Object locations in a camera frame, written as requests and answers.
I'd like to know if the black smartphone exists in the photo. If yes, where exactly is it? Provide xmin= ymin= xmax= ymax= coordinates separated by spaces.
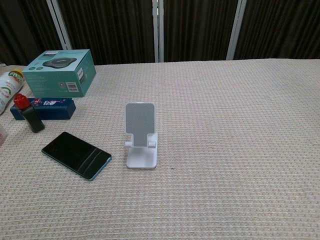
xmin=41 ymin=131 xmax=113 ymax=182

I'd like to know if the white phone stand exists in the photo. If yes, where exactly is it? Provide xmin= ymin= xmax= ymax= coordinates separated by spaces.
xmin=124 ymin=102 xmax=159 ymax=170

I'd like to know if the beige woven tablecloth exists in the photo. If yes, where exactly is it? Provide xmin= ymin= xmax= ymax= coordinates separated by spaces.
xmin=0 ymin=58 xmax=320 ymax=240

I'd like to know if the dark blue rectangular box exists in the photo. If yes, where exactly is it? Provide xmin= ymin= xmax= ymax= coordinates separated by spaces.
xmin=10 ymin=97 xmax=77 ymax=122

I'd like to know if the teal product box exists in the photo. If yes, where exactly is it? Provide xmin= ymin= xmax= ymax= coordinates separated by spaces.
xmin=21 ymin=48 xmax=97 ymax=99

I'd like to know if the black bottle with red cap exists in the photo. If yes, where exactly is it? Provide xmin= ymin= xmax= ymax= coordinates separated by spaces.
xmin=13 ymin=93 xmax=46 ymax=134

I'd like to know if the white bottle with green label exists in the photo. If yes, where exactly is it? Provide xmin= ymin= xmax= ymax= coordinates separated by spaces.
xmin=0 ymin=68 xmax=25 ymax=116

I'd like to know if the white metal frame post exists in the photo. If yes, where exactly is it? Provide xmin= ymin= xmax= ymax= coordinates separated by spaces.
xmin=151 ymin=0 xmax=165 ymax=63
xmin=225 ymin=0 xmax=248 ymax=61
xmin=46 ymin=0 xmax=73 ymax=50

